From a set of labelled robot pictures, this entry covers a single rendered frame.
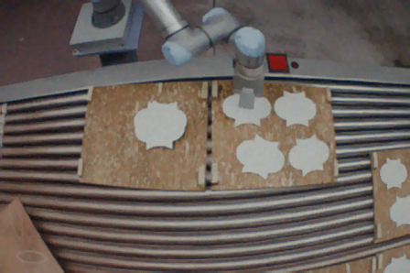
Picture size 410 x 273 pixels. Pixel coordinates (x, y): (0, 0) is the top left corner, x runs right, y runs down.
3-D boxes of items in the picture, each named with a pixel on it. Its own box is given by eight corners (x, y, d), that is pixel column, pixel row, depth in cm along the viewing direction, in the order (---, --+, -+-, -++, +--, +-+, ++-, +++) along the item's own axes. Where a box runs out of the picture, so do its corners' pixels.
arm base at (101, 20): (99, 3, 178) (96, -10, 169) (131, 2, 177) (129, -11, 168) (86, 28, 172) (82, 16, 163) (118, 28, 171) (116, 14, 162)
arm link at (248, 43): (249, 19, 122) (272, 39, 120) (249, 40, 133) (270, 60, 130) (227, 31, 121) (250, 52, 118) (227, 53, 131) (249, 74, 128)
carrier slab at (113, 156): (91, 88, 164) (91, 86, 163) (209, 84, 163) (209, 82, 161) (80, 182, 150) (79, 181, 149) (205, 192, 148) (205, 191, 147)
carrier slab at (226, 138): (211, 83, 163) (211, 81, 161) (328, 89, 162) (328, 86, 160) (211, 191, 149) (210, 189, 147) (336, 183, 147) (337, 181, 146)
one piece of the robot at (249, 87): (228, 84, 129) (228, 113, 144) (263, 90, 128) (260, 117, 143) (233, 48, 134) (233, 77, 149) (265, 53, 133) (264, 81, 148)
